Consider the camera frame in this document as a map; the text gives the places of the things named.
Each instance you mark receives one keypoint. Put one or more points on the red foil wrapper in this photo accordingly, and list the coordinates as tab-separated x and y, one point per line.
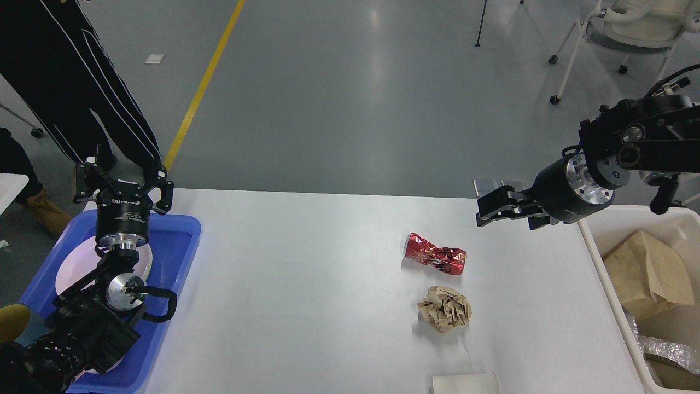
445	259

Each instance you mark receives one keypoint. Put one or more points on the brown boot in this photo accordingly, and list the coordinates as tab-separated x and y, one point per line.
32	197

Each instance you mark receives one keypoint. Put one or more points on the black tripod leg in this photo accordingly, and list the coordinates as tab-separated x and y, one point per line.
482	18

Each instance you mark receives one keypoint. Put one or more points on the blue plastic tray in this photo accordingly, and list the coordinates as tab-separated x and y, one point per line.
173	239

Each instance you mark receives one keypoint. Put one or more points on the person in striped track pants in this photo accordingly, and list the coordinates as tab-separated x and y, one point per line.
52	58

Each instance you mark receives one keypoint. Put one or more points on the white paper cup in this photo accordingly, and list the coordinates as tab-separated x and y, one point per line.
466	383

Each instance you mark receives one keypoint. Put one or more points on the brown paper ball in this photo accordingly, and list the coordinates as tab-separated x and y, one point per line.
444	309

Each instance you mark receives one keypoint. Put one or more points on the metal floor plate left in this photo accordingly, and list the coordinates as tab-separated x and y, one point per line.
484	186

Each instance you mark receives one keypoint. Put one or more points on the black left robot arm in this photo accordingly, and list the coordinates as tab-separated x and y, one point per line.
93	325

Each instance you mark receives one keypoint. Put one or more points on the metal floor plate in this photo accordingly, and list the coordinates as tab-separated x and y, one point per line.
484	186
518	184

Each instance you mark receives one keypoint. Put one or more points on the pink plate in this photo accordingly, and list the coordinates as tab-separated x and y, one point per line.
84	259

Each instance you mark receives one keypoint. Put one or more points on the white office chair right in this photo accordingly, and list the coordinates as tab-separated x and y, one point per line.
630	27

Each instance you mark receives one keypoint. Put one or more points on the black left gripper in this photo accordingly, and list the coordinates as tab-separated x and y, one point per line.
122	211

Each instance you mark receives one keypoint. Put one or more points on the brown paper bag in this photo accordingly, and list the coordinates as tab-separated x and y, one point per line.
648	276

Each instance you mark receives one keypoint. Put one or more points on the aluminium foil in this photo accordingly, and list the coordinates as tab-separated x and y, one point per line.
670	365

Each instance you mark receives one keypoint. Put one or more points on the white chair base left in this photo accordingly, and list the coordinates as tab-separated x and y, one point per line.
36	132

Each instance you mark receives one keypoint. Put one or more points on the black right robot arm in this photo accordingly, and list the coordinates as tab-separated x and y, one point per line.
657	134

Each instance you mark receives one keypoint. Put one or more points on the teal mug yellow inside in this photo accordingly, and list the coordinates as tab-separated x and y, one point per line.
15	320

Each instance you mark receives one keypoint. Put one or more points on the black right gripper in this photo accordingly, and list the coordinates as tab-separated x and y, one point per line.
563	192

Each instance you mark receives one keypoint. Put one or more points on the beige plastic bin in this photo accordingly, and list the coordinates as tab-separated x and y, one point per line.
603	232

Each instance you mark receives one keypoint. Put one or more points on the white side table left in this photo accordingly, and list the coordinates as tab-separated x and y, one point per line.
11	186

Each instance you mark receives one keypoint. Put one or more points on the metal floor plate right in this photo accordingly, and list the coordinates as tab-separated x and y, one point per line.
518	184

